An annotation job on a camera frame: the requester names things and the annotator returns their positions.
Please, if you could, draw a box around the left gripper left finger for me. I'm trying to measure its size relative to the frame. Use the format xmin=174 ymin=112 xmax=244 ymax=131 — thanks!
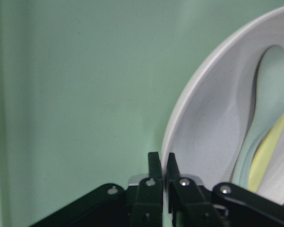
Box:
xmin=130 ymin=152 xmax=163 ymax=227

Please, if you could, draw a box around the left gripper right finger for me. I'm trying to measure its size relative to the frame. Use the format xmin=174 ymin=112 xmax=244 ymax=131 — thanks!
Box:
xmin=167 ymin=153 xmax=225 ymax=227

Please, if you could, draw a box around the white round plate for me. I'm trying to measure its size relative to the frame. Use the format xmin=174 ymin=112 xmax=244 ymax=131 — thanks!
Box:
xmin=161 ymin=6 xmax=284 ymax=190

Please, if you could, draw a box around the yellow plastic fork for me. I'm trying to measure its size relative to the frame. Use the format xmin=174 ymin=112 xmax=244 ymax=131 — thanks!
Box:
xmin=248 ymin=113 xmax=284 ymax=192

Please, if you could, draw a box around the mint green tray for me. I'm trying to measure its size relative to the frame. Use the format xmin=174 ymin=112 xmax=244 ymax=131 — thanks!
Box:
xmin=0 ymin=0 xmax=284 ymax=227

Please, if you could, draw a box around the pale green plastic spoon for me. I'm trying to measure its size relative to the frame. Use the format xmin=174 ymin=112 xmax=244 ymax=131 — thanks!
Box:
xmin=232 ymin=45 xmax=284 ymax=189

